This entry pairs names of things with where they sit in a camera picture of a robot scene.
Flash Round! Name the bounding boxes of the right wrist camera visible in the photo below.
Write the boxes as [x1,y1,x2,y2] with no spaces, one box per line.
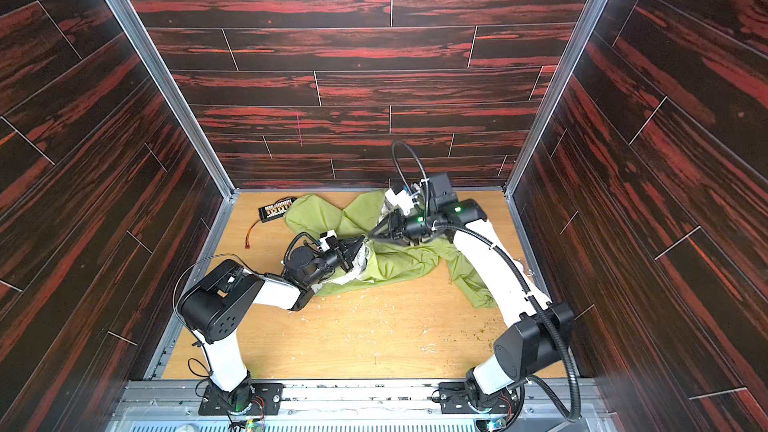
[384,173,458,216]

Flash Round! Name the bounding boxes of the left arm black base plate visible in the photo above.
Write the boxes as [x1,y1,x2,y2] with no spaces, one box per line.
[198,381,284,416]

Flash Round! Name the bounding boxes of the green jacket with cartoon print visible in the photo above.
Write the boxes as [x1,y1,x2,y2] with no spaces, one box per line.
[284,190,497,308]

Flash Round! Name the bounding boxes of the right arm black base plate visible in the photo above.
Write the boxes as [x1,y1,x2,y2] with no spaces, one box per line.
[430,381,522,415]

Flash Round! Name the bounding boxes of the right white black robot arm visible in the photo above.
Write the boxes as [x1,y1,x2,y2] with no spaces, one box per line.
[370,192,582,425]

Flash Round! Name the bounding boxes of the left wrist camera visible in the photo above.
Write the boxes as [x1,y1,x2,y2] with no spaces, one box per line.
[318,230,338,251]

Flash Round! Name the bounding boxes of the black battery pack with wires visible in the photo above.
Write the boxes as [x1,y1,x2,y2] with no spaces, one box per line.
[244,196,297,249]

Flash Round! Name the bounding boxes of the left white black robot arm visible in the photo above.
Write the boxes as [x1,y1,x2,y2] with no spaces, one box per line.
[175,231,365,413]

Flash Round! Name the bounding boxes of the metal front rail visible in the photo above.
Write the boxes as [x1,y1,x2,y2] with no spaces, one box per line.
[107,379,619,431]

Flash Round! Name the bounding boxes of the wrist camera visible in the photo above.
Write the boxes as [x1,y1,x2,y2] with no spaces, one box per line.
[318,230,338,251]
[384,173,458,216]

